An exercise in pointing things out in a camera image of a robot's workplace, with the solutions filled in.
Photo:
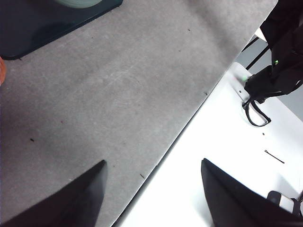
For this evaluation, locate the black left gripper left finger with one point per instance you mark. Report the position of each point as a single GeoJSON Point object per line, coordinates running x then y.
{"type": "Point", "coordinates": [66, 205]}

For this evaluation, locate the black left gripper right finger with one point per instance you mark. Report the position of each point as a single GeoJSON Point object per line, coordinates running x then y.
{"type": "Point", "coordinates": [236, 205]}

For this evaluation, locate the teal ceramic bowl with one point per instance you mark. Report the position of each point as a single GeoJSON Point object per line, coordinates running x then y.
{"type": "Point", "coordinates": [78, 2]}

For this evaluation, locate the thin black pin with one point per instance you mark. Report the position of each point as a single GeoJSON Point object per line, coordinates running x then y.
{"type": "Point", "coordinates": [274, 156]}

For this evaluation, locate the brown wicker basket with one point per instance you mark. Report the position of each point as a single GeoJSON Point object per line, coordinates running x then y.
{"type": "Point", "coordinates": [2, 71]}

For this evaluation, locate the black rectangular tray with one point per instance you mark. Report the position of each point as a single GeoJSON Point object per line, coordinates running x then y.
{"type": "Point", "coordinates": [42, 26]}

